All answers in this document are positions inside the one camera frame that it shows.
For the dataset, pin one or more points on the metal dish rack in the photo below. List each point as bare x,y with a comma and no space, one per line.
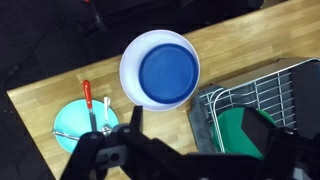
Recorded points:
288,90

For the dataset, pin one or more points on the lavender large plate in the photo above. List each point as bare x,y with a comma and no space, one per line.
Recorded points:
131,60

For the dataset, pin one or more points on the red handled knife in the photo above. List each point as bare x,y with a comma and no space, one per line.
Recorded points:
88,97

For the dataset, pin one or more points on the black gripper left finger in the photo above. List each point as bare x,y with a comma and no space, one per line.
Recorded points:
136,122

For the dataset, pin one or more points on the light blue plate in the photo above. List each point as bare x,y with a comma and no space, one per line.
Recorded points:
73,120

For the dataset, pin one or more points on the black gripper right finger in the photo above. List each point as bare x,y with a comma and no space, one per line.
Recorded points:
256,125

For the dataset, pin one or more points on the silver spoon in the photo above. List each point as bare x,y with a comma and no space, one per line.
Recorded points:
106,128

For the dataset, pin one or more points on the green plate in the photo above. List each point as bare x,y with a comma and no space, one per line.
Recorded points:
229,133

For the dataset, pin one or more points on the silver fork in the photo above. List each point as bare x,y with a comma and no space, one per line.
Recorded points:
58,133

